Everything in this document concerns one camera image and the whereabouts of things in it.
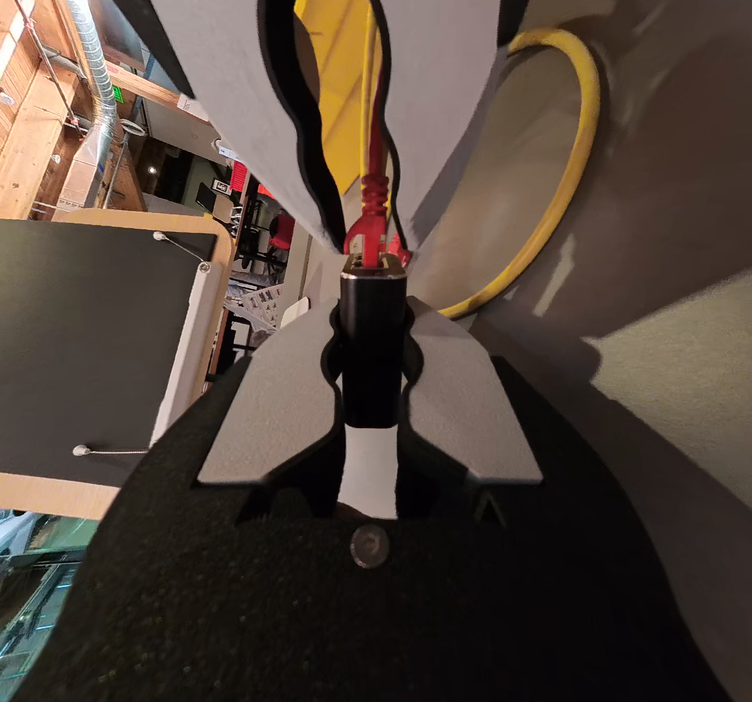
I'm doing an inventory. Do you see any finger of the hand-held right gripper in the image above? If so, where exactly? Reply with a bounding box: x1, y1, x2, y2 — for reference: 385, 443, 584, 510
331, 0, 513, 260
126, 0, 349, 255

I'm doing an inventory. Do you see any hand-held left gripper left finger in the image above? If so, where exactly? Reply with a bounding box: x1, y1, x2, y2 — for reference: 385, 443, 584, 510
195, 297, 345, 519

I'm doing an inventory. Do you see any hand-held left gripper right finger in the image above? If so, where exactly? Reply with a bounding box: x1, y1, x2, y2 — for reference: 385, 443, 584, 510
397, 296, 545, 519

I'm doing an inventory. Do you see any yellow plastic bin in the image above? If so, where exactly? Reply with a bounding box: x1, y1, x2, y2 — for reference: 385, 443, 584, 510
293, 0, 385, 199

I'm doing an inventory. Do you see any black ethernet adapter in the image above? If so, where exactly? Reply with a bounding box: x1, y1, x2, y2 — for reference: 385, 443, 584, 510
339, 253, 410, 431

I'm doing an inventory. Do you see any yellow ethernet cable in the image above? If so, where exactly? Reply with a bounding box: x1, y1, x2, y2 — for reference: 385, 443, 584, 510
436, 27, 602, 321

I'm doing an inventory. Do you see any red ethernet cable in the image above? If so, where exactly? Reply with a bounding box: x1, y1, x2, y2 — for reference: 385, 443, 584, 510
342, 59, 413, 273

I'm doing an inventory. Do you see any printed paper sheet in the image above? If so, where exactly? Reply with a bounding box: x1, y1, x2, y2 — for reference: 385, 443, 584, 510
240, 285, 284, 325

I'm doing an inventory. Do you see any red chair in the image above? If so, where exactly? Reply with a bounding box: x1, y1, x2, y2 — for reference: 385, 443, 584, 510
266, 210, 296, 258

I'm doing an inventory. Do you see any silver ventilation duct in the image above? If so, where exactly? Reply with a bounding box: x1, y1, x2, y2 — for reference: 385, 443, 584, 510
50, 0, 121, 180

